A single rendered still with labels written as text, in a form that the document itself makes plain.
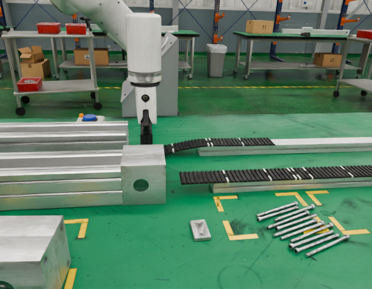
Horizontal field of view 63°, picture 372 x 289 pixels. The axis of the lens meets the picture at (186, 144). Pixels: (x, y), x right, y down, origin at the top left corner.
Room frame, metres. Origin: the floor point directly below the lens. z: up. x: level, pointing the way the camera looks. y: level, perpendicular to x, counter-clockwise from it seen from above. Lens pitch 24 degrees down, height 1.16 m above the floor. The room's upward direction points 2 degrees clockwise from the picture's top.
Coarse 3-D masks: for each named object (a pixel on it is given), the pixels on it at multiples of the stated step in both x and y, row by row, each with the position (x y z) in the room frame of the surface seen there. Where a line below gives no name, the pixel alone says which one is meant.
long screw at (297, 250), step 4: (328, 236) 0.44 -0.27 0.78; (332, 236) 0.44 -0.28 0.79; (336, 236) 0.44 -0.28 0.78; (320, 240) 0.43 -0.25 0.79; (324, 240) 0.43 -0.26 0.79; (328, 240) 0.43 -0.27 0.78; (308, 244) 0.42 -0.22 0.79; (312, 244) 0.42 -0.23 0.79; (316, 244) 0.42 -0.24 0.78; (296, 248) 0.40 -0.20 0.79; (300, 248) 0.40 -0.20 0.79; (304, 248) 0.41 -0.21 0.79; (296, 252) 0.40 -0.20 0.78
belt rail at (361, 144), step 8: (280, 144) 0.80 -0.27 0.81; (288, 144) 0.80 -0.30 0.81; (296, 144) 0.81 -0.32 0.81; (304, 144) 0.81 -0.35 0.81; (312, 144) 0.81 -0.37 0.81; (320, 144) 0.82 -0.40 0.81; (328, 144) 0.82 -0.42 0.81; (336, 144) 0.82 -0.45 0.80; (344, 144) 0.83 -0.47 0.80; (352, 144) 0.83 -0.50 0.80; (360, 144) 0.83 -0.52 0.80; (368, 144) 0.84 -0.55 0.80; (200, 152) 0.77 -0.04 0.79; (208, 152) 0.77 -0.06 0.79; (216, 152) 0.77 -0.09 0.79; (224, 152) 0.78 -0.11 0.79; (232, 152) 0.78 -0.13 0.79; (240, 152) 0.78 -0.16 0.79; (248, 152) 0.79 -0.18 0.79; (256, 152) 0.79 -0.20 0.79; (264, 152) 0.79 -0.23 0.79; (272, 152) 0.80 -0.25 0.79; (280, 152) 0.80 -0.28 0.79; (288, 152) 0.80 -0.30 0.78; (296, 152) 0.81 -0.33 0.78; (304, 152) 0.81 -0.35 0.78; (312, 152) 0.81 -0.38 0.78; (320, 152) 0.82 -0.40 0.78; (328, 152) 0.82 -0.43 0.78
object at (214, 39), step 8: (152, 0) 7.85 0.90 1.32; (216, 0) 8.09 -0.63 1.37; (280, 0) 8.33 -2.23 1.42; (152, 8) 7.85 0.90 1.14; (216, 8) 8.09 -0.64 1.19; (280, 8) 8.35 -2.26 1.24; (176, 16) 7.98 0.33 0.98; (192, 16) 8.07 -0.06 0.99; (216, 16) 8.01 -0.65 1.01; (280, 16) 8.34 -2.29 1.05; (288, 16) 7.75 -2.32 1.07; (168, 24) 7.95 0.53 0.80; (216, 24) 8.10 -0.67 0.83; (216, 32) 8.10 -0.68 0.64; (216, 40) 7.85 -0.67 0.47; (272, 48) 8.34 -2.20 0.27; (272, 56) 8.25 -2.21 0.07
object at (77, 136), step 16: (0, 128) 0.74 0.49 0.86; (16, 128) 0.74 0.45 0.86; (32, 128) 0.75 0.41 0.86; (48, 128) 0.75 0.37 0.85; (64, 128) 0.76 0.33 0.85; (80, 128) 0.76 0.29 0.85; (96, 128) 0.77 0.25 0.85; (112, 128) 0.78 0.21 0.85; (0, 144) 0.67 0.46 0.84; (16, 144) 0.67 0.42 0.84; (32, 144) 0.68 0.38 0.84; (48, 144) 0.68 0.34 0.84; (64, 144) 0.69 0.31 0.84; (80, 144) 0.69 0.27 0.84; (96, 144) 0.70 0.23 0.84; (112, 144) 0.70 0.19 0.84; (128, 144) 0.78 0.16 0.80
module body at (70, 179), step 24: (0, 168) 0.56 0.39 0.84; (24, 168) 0.52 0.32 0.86; (48, 168) 0.52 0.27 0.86; (72, 168) 0.52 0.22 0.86; (96, 168) 0.53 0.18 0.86; (120, 168) 0.53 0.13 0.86; (0, 192) 0.49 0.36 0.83; (24, 192) 0.50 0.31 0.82; (48, 192) 0.50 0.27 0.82; (72, 192) 0.52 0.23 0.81; (96, 192) 0.52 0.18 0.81; (120, 192) 0.52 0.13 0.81
